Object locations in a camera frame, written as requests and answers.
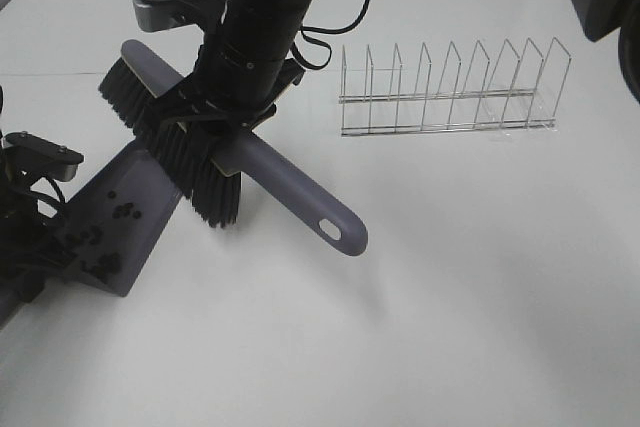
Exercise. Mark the purple brush black bristles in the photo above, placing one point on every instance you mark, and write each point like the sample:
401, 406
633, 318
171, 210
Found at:
204, 150

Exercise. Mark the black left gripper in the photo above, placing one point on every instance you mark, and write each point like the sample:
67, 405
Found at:
31, 252

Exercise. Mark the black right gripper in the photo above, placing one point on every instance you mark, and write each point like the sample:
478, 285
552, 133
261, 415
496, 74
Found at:
225, 107

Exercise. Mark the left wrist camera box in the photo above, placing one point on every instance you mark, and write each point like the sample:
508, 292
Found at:
35, 155

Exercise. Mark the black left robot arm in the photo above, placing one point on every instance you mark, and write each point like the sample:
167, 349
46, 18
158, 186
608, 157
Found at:
33, 210

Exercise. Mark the purple plastic dustpan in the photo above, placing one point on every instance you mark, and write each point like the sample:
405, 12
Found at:
136, 174

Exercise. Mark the metal wire rack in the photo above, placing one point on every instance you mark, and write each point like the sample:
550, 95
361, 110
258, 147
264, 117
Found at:
458, 91

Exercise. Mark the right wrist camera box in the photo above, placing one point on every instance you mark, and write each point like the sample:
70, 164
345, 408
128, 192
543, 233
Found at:
162, 15

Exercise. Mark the pile of coffee beans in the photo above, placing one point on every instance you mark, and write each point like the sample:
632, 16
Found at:
102, 233

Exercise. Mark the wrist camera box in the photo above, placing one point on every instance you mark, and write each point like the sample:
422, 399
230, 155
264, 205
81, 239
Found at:
162, 15
35, 155

